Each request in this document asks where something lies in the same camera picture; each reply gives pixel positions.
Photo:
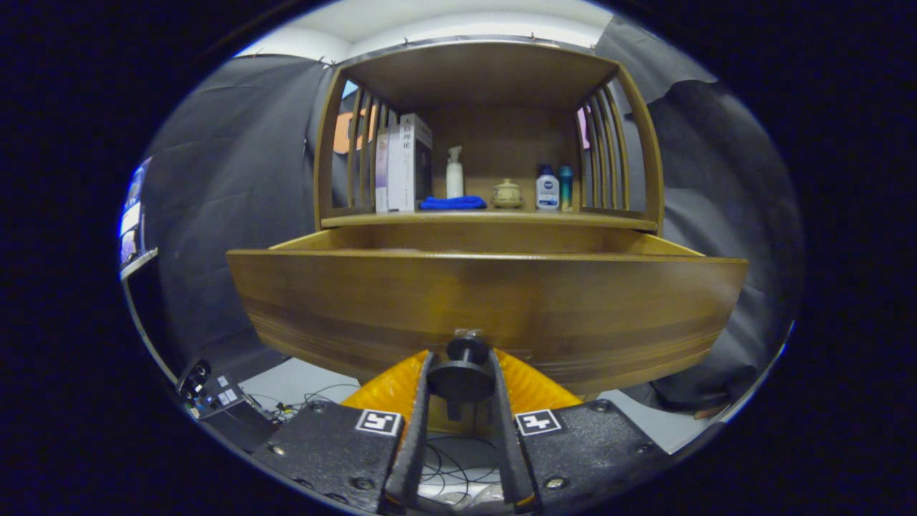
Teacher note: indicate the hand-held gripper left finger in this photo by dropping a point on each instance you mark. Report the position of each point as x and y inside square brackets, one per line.
[415, 430]

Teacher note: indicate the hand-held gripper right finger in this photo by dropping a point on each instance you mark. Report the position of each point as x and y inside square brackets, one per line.
[510, 444]

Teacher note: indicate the black drawer knob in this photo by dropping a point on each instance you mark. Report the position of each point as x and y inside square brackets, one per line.
[461, 378]

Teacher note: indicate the wooden drawer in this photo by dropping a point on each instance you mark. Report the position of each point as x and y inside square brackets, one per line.
[501, 301]

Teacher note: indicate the black electronic device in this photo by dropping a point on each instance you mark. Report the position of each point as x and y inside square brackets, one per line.
[211, 394]

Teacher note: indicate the blue cloth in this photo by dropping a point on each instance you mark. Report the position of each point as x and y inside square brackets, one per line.
[453, 203]

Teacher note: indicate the beige lidded ceramic jar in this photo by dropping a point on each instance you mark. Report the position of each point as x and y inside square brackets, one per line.
[506, 195]

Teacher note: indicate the white lotion bottle blue cap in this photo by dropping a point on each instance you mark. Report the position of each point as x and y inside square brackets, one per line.
[547, 193]

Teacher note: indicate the white spray bottle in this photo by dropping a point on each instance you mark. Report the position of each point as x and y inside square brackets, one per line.
[455, 178]

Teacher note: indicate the thin purple white book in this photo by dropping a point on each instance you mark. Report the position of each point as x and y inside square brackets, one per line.
[381, 172]

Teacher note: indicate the teal bottle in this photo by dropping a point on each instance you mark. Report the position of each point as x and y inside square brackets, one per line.
[566, 188]

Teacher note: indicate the thick white black book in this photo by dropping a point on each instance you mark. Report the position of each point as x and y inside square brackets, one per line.
[402, 165]

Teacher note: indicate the grey curved stand pole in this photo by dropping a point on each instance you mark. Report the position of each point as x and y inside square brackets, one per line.
[145, 335]

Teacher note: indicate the black backdrop cloth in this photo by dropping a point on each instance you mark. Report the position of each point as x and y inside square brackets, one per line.
[229, 179]

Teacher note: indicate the white shelf board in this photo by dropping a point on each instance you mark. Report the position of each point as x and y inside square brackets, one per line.
[136, 264]

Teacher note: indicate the computer monitor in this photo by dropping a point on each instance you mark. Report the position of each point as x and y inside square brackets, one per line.
[132, 215]

